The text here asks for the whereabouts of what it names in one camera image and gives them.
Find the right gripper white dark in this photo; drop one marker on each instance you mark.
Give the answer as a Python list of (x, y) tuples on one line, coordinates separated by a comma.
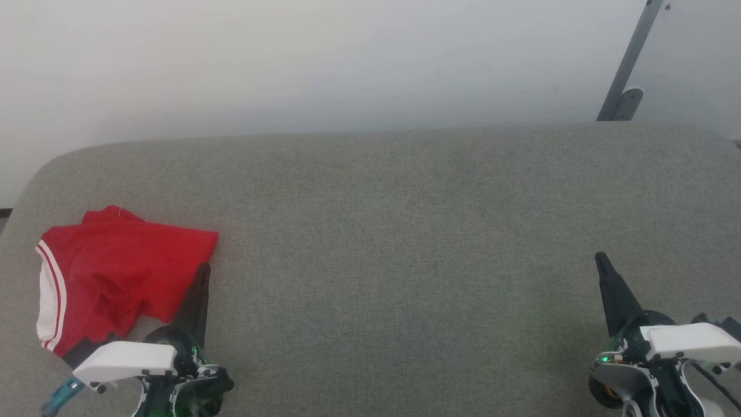
[(689, 341)]

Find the red Bulls basketball jersey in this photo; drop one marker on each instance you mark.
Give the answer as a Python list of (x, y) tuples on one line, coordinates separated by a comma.
[(116, 266)]

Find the grey metal bar bracket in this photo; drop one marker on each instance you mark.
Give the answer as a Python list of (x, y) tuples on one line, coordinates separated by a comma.
[(630, 104)]

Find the grey slanted metal bar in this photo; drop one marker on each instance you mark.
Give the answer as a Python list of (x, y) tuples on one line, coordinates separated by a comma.
[(631, 55)]

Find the left gripper white dark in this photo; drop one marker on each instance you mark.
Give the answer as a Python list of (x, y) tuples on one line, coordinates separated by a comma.
[(124, 359)]

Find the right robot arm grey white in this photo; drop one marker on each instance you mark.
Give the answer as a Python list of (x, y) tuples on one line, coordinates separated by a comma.
[(631, 388)]

